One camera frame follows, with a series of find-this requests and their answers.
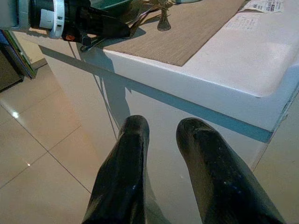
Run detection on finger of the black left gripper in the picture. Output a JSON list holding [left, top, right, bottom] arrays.
[[79, 6, 131, 39]]

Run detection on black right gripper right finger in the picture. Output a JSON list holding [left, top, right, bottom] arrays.
[[176, 117, 287, 224]]

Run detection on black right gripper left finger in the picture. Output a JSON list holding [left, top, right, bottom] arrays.
[[81, 115, 150, 224]]

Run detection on teal tray edge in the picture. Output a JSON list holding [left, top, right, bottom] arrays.
[[102, 0, 133, 10]]

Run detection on dried golden plant leaves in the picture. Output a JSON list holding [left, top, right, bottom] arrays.
[[127, 0, 179, 28]]

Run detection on gold decorative plant stand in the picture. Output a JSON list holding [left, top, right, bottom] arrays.
[[157, 9, 171, 32]]

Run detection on beige woven table runner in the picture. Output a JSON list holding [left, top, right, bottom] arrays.
[[99, 0, 248, 67]]

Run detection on dark cabinet with metal edge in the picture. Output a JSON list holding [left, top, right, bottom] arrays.
[[0, 29, 37, 92]]

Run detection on white table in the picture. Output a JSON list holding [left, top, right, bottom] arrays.
[[14, 0, 299, 144]]

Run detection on white printed paper sheet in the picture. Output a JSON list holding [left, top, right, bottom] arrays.
[[223, 14, 262, 30]]

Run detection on white printed paper receipt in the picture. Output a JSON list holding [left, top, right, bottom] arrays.
[[238, 0, 285, 14]]

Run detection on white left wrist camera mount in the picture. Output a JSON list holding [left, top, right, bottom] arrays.
[[39, 0, 65, 39]]

